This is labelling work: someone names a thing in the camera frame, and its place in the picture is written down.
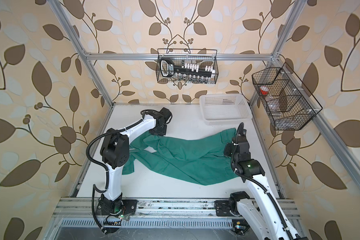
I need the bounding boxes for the back black wire basket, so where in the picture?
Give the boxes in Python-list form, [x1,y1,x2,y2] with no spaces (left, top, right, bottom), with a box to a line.
[156,48,219,85]

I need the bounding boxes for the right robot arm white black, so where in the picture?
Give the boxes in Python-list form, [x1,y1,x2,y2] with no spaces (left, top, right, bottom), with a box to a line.
[224,123,307,240]

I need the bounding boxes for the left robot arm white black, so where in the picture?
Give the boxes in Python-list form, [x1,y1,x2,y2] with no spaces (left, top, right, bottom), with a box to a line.
[86,108,173,215]

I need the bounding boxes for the aluminium front rail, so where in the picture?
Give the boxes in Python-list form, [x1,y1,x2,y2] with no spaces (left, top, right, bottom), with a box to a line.
[52,197,302,229]

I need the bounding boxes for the red capped item in basket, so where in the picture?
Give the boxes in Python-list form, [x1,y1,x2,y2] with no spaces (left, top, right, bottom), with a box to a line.
[260,86,269,96]

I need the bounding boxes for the green trousers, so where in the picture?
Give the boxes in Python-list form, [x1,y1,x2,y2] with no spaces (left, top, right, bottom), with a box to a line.
[122,128,237,186]

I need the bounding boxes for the aluminium frame back bar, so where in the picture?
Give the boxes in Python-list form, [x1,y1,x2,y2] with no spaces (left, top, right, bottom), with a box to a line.
[85,52,274,62]

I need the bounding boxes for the black handheld tool in basket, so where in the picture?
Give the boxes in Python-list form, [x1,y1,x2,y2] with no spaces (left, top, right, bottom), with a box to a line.
[159,58,213,77]

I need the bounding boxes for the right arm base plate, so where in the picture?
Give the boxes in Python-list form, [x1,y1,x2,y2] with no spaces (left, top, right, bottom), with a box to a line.
[214,200,235,217]

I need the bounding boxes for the right black wire basket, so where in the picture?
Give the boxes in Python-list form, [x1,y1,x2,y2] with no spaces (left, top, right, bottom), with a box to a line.
[252,63,323,131]

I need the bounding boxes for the black wire basket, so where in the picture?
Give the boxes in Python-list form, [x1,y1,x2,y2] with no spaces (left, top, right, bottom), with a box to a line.
[252,63,323,131]
[156,48,219,85]

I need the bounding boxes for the white plastic laundry basket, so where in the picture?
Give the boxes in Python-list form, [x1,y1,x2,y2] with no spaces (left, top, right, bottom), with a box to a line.
[199,94,253,126]

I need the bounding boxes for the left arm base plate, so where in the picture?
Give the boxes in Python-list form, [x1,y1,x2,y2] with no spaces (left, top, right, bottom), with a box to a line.
[95,195,138,216]

